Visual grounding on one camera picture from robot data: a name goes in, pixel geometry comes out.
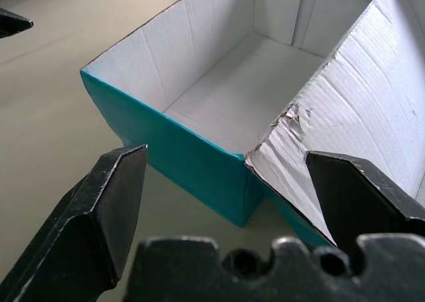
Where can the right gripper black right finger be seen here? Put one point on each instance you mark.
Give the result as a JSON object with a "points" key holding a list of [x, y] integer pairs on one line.
{"points": [[358, 199]]}

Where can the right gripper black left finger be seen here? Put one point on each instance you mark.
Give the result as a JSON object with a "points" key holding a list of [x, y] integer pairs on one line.
{"points": [[83, 222]]}

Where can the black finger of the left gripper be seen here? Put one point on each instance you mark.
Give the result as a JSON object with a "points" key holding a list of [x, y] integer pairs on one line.
{"points": [[11, 21]]}

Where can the teal cardboard box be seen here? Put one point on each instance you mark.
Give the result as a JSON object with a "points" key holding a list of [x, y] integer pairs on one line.
{"points": [[206, 169]]}

